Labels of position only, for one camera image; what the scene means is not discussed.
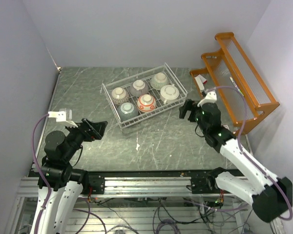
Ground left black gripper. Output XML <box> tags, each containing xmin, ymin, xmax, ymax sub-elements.
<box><xmin>62</xmin><ymin>117</ymin><xmax>106</xmax><ymax>161</ymax></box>

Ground grey blue bowl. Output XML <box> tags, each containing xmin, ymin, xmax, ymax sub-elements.
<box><xmin>117</xmin><ymin>102</ymin><xmax>139</xmax><ymax>121</ymax></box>

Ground beige patterned bowl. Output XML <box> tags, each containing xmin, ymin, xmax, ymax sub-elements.
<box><xmin>111</xmin><ymin>87</ymin><xmax>129</xmax><ymax>105</ymax></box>

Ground red orange patterned bowl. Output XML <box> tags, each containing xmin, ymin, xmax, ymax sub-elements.
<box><xmin>136</xmin><ymin>94</ymin><xmax>157</xmax><ymax>113</ymax></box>

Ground white wire dish rack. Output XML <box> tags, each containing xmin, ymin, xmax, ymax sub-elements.
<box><xmin>101</xmin><ymin>63</ymin><xmax>188</xmax><ymax>129</ymax></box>

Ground purple striped bowl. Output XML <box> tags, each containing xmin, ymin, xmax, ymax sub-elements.
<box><xmin>129</xmin><ymin>79</ymin><xmax>148</xmax><ymax>98</ymax></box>

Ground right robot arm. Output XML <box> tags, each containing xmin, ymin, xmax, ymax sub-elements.
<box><xmin>179</xmin><ymin>99</ymin><xmax>293</xmax><ymax>223</ymax></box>

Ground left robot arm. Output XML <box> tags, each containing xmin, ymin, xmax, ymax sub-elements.
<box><xmin>31</xmin><ymin>118</ymin><xmax>108</xmax><ymax>234</ymax></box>

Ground orange wooden shelf rack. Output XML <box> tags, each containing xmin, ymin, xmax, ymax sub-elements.
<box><xmin>189</xmin><ymin>32</ymin><xmax>280</xmax><ymax>135</ymax></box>

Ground white red small box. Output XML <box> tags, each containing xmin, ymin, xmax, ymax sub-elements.
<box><xmin>194</xmin><ymin>75</ymin><xmax>207</xmax><ymax>91</ymax></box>

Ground green patterned bowl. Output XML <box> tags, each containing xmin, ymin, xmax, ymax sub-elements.
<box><xmin>150</xmin><ymin>72</ymin><xmax>169</xmax><ymax>90</ymax></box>

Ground marker pen on shelf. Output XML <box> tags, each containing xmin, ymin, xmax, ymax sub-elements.
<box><xmin>230</xmin><ymin>77</ymin><xmax>244</xmax><ymax>96</ymax></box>

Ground white handled bowl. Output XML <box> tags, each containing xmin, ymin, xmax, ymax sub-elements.
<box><xmin>160</xmin><ymin>84</ymin><xmax>180</xmax><ymax>105</ymax></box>

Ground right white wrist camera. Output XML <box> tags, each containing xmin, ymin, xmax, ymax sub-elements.
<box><xmin>197</xmin><ymin>91</ymin><xmax>217</xmax><ymax>107</ymax></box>

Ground aluminium mounting rail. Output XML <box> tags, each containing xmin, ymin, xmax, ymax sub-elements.
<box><xmin>17</xmin><ymin>177</ymin><xmax>220</xmax><ymax>198</ymax></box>

